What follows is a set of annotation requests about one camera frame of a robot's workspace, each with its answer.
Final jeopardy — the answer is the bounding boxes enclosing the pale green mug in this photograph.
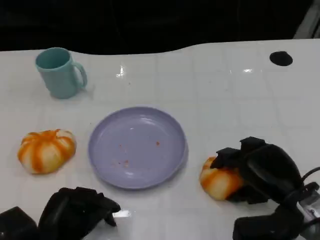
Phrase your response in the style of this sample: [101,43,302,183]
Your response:
[34,47,88,100]

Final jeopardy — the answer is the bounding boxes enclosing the black backdrop cloth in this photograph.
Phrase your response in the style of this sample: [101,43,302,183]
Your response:
[0,0,311,55]

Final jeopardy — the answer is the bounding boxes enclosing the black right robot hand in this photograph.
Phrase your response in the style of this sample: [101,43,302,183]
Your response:
[211,136,305,206]

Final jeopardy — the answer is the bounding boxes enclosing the orange and white bread roll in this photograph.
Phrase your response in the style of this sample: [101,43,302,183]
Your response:
[17,128,77,175]
[199,156,245,201]

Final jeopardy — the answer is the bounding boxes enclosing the white frame post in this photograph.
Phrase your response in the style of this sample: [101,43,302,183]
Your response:
[292,0,320,40]

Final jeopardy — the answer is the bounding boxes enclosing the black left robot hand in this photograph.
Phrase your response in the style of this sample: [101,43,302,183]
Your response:
[37,186,122,240]

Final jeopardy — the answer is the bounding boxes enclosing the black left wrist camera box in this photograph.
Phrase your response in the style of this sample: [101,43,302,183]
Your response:
[0,206,39,240]

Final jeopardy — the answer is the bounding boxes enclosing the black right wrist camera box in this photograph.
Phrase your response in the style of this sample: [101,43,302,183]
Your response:
[232,208,305,240]

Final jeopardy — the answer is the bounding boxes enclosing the lilac plate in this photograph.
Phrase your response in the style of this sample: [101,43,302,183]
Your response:
[87,106,189,190]

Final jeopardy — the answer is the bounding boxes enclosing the black round table grommet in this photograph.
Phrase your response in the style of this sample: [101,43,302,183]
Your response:
[269,50,294,67]

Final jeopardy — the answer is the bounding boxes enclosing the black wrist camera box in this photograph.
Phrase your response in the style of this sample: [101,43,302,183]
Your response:
[0,206,39,240]
[232,208,305,240]

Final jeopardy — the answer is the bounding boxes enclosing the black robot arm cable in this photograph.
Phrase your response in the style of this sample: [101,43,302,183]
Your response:
[300,166,320,181]

